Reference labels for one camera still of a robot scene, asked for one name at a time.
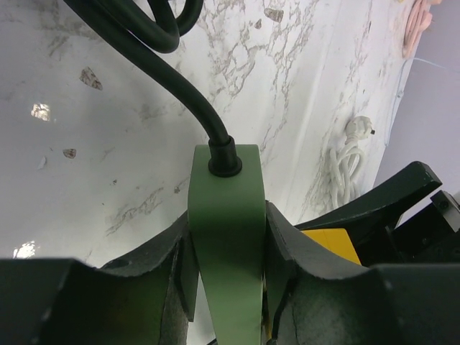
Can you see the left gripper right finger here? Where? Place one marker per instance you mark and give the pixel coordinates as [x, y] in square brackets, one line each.
[313, 294]

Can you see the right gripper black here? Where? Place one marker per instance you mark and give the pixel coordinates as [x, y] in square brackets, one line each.
[430, 236]

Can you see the green power strip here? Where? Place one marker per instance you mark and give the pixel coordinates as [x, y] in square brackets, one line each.
[227, 221]

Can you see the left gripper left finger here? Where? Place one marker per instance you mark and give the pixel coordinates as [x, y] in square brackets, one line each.
[175, 241]

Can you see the yellow cube socket adapter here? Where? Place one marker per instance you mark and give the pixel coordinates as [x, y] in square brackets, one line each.
[336, 241]

